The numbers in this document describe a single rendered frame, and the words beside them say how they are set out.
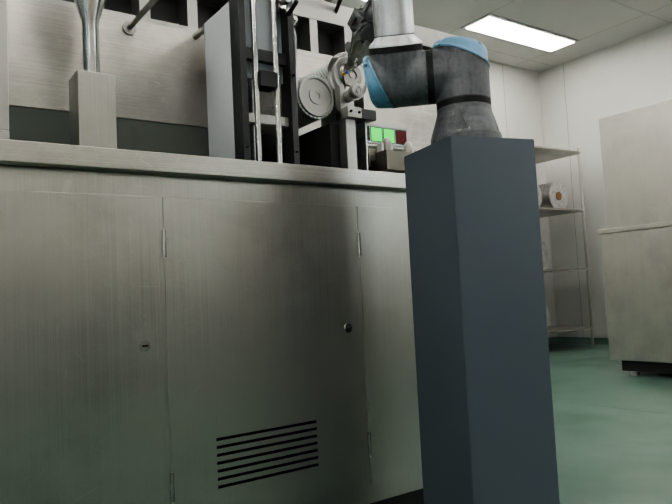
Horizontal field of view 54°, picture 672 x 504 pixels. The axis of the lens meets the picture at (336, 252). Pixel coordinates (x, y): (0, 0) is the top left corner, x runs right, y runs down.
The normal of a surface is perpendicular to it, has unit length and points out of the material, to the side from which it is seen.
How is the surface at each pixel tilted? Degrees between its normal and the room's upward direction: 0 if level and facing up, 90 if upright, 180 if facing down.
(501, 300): 90
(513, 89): 90
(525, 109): 90
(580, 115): 90
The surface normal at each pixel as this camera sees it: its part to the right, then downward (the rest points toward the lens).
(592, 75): -0.82, 0.00
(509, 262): 0.36, -0.07
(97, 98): 0.58, -0.08
